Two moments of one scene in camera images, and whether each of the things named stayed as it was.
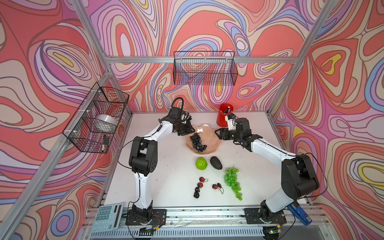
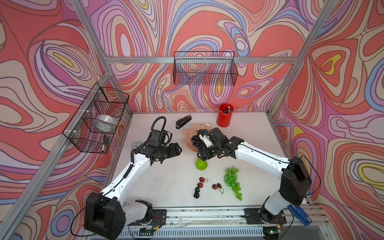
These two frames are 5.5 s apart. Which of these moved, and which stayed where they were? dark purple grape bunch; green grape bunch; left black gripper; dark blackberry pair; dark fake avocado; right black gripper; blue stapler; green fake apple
Moved: right black gripper; dark fake avocado; left black gripper
Stayed: green grape bunch; dark blackberry pair; blue stapler; dark purple grape bunch; green fake apple
